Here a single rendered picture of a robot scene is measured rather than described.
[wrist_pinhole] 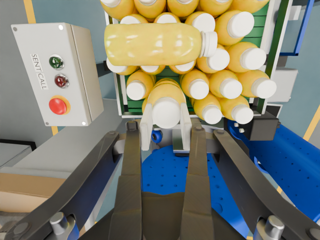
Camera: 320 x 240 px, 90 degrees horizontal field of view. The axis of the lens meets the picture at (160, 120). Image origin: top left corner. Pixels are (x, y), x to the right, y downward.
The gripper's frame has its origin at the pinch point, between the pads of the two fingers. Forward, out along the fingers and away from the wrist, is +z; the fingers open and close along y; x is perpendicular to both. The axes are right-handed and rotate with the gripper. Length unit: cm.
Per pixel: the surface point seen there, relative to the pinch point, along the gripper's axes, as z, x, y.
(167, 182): 11.1, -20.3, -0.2
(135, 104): 33.8, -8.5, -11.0
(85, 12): 124, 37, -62
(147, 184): 10.4, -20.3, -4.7
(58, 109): 12.6, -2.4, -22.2
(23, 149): 108, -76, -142
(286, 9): 26.0, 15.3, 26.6
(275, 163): 47, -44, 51
